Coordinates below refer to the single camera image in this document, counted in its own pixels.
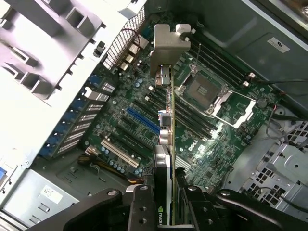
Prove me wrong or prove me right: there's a silver chipset heatsink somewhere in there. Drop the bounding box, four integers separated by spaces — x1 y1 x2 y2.
175 157 194 175

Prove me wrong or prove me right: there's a white expansion slot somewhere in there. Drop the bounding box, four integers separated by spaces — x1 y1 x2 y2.
100 139 140 169

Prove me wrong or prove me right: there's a silver power supply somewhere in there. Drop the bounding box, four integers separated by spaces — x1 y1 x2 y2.
1 167 82 228

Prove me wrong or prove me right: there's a green motherboard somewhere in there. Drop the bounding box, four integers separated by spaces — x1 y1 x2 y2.
81 14 282 191

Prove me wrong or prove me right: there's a silver disk bay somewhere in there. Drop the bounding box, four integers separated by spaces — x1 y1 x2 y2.
223 141 308 217

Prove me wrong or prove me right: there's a blue expansion slot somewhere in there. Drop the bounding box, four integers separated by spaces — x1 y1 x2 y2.
127 107 162 132

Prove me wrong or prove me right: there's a silver socket cover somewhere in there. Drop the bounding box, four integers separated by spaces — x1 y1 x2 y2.
215 92 257 129

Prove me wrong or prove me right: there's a CPU socket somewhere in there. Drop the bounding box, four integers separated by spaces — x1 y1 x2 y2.
175 64 229 117

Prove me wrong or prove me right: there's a thin locking lever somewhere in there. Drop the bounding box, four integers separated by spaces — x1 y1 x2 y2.
194 44 202 73

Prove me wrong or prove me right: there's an open black PC case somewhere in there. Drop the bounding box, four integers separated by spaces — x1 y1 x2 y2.
0 0 308 231

